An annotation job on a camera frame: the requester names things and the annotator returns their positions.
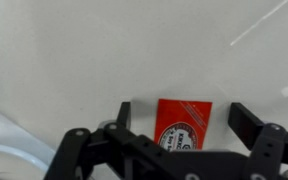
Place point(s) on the red ketchup packet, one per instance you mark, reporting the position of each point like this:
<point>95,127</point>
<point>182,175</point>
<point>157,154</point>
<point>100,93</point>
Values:
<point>182,123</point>

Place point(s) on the white small bowl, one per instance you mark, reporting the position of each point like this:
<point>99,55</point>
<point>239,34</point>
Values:
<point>14,155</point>

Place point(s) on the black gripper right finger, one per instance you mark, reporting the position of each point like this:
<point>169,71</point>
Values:
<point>270,143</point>

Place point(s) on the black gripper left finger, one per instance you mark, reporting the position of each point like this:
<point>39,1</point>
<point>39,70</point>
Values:
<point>84,146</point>

